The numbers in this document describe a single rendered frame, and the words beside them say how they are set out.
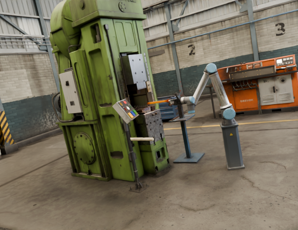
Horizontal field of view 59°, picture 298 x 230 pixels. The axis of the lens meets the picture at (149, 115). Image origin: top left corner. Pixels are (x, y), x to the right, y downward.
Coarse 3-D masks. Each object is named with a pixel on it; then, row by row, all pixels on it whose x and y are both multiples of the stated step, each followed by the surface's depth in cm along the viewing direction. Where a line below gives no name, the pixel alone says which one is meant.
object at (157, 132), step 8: (152, 112) 383; (136, 120) 382; (144, 120) 371; (152, 120) 382; (160, 120) 397; (136, 128) 389; (144, 128) 376; (152, 128) 381; (160, 128) 396; (144, 136) 382; (152, 136) 380; (160, 136) 396; (144, 144) 382
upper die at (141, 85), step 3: (132, 84) 374; (135, 84) 370; (138, 84) 372; (141, 84) 376; (144, 84) 382; (129, 87) 378; (132, 87) 375; (135, 87) 371; (138, 87) 372; (141, 87) 376; (144, 87) 382; (129, 90) 380; (132, 90) 376
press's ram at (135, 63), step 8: (128, 56) 359; (136, 56) 372; (128, 64) 362; (136, 64) 371; (128, 72) 366; (136, 72) 370; (144, 72) 384; (128, 80) 369; (136, 80) 369; (144, 80) 382
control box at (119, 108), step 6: (120, 102) 323; (126, 102) 338; (114, 108) 316; (120, 108) 314; (126, 108) 325; (132, 108) 342; (120, 114) 316; (126, 114) 314; (138, 114) 345; (126, 120) 316
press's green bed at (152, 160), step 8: (152, 144) 379; (160, 144) 394; (144, 152) 387; (152, 152) 379; (160, 152) 401; (144, 160) 391; (152, 160) 381; (160, 160) 396; (168, 160) 409; (144, 168) 395; (152, 168) 385; (160, 168) 391
